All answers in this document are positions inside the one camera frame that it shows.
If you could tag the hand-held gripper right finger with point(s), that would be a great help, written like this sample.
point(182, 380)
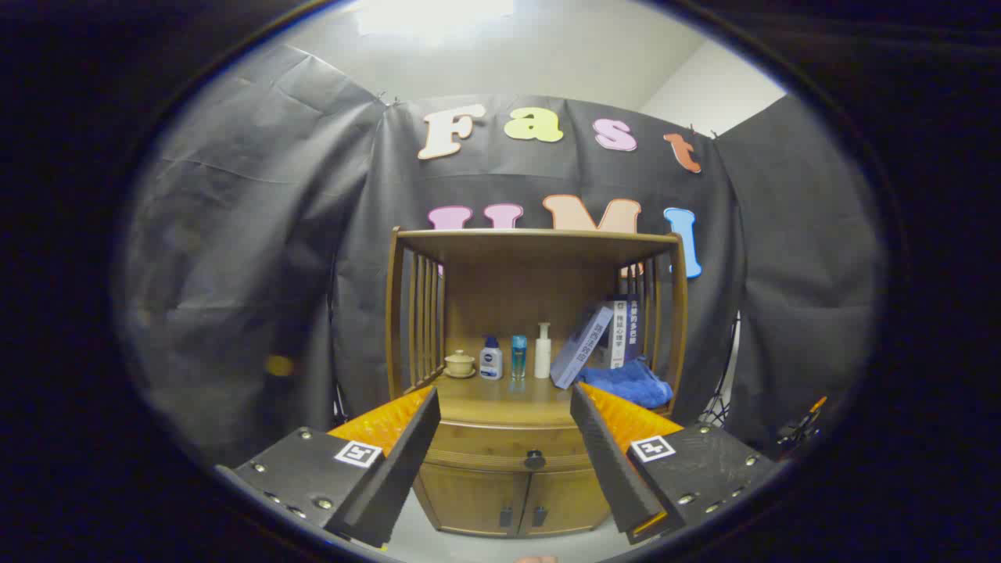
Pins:
point(606, 461)

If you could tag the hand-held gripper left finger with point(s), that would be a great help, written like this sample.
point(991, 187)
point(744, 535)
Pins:
point(407, 461)

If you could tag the wooden drawer with black knob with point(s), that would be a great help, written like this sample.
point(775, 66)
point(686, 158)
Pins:
point(485, 446)

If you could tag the wooden cabinet door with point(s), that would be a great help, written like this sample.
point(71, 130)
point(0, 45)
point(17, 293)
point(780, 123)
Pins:
point(567, 500)
point(469, 496)

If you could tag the wooden countertop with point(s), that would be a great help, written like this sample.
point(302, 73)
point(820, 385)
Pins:
point(508, 403)

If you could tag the wooden cabinet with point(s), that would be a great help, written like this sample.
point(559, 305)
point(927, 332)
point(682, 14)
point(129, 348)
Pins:
point(508, 289)

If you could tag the blue towel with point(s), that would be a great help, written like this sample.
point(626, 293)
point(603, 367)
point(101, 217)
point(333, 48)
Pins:
point(626, 385)

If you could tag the beige lidded teacup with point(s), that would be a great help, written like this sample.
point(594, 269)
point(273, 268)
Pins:
point(459, 363)

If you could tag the lavender book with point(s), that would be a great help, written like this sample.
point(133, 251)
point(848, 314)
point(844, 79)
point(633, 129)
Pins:
point(579, 352)

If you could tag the white pump bottle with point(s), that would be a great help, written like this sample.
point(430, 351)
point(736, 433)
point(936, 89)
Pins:
point(543, 356)

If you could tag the white lotion bottle blue cap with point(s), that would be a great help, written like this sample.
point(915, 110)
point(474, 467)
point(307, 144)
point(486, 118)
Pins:
point(491, 366)

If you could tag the white spine book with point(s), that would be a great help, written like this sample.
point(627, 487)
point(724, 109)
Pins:
point(618, 332)

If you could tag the black tripod stand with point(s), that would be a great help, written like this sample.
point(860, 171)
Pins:
point(723, 400)

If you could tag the clear blue bottle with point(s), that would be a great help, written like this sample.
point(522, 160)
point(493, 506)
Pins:
point(519, 356)

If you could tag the dark blue book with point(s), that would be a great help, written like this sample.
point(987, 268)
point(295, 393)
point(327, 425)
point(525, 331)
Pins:
point(634, 324)

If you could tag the black and orange tool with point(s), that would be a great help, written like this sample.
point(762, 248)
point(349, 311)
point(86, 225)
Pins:
point(801, 426)

